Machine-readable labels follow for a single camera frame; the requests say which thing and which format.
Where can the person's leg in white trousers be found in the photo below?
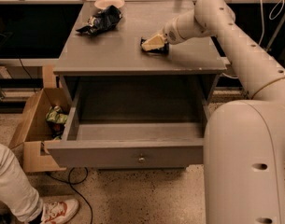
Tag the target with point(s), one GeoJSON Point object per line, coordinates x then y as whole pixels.
{"type": "Point", "coordinates": [16, 192]}

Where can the white and red sneaker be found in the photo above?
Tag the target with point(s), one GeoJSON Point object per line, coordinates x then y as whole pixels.
{"type": "Point", "coordinates": [59, 212]}

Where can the grey metal rail frame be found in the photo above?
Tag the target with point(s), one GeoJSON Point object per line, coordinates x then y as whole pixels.
{"type": "Point", "coordinates": [30, 61]}

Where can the open cardboard box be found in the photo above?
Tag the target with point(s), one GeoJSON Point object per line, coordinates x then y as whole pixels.
{"type": "Point", "coordinates": [35, 134]}

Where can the white bowl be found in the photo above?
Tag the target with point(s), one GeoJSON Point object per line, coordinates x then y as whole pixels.
{"type": "Point", "coordinates": [102, 4]}

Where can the dark blue rxbar wrapper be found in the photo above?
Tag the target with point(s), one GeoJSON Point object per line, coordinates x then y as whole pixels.
{"type": "Point", "coordinates": [163, 50]}

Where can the round metal drawer knob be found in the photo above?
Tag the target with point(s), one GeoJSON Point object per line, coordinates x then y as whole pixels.
{"type": "Point", "coordinates": [141, 158]}

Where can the crumpled dark chip bag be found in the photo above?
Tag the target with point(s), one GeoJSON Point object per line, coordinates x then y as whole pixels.
{"type": "Point", "coordinates": [101, 22]}

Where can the green snack bag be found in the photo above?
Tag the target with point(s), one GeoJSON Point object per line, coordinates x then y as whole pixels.
{"type": "Point", "coordinates": [56, 115]}

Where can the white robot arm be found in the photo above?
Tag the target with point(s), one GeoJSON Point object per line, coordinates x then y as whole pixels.
{"type": "Point", "coordinates": [244, 144]}

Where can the grey wooden nightstand cabinet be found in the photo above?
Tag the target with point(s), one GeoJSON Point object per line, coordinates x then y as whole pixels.
{"type": "Point", "coordinates": [132, 109]}

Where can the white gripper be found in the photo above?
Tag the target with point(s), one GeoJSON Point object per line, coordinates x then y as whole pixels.
{"type": "Point", "coordinates": [170, 34]}

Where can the grey open top drawer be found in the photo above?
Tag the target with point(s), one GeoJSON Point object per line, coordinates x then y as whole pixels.
{"type": "Point", "coordinates": [113, 120]}

